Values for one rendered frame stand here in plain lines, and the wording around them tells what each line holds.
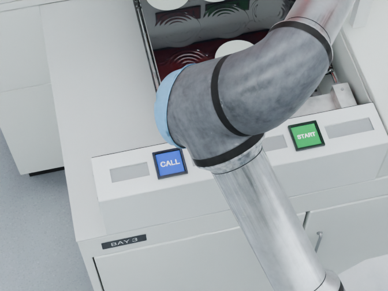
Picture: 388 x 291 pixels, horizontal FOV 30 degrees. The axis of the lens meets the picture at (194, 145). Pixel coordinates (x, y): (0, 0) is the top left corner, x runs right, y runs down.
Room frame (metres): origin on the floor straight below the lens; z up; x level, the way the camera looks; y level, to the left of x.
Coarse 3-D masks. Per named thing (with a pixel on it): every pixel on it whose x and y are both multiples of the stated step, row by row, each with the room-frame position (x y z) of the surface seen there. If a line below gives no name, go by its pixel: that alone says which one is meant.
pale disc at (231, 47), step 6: (228, 42) 1.00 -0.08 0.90; (234, 42) 1.00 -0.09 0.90; (240, 42) 1.00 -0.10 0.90; (246, 42) 1.00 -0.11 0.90; (222, 48) 0.99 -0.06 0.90; (228, 48) 0.99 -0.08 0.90; (234, 48) 0.99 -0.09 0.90; (240, 48) 0.99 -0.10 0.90; (216, 54) 0.97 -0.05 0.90; (222, 54) 0.97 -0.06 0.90
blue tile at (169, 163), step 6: (156, 156) 0.68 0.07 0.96; (162, 156) 0.68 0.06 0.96; (168, 156) 0.68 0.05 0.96; (174, 156) 0.68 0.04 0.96; (180, 156) 0.68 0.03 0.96; (156, 162) 0.67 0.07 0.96; (162, 162) 0.67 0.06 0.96; (168, 162) 0.67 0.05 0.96; (174, 162) 0.67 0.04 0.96; (180, 162) 0.67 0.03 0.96; (162, 168) 0.66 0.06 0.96; (168, 168) 0.66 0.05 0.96; (174, 168) 0.66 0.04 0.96; (180, 168) 0.66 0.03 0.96; (162, 174) 0.64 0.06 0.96
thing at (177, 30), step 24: (144, 0) 1.13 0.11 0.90; (192, 0) 1.13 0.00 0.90; (240, 0) 1.13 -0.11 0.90; (264, 0) 1.13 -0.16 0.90; (288, 0) 1.12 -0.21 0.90; (168, 24) 1.06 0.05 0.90; (192, 24) 1.06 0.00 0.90; (216, 24) 1.06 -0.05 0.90; (240, 24) 1.06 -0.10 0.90; (264, 24) 1.05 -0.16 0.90; (168, 48) 0.99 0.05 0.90; (192, 48) 0.99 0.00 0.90; (216, 48) 0.99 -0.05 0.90; (168, 72) 0.93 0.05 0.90
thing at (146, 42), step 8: (136, 0) 1.13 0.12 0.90; (136, 8) 1.10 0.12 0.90; (144, 24) 1.06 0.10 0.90; (144, 32) 1.03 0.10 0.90; (144, 40) 1.01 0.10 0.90; (144, 48) 0.99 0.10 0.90; (152, 56) 0.97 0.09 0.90; (152, 64) 0.94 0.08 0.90; (152, 72) 0.92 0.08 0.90; (152, 80) 0.91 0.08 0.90
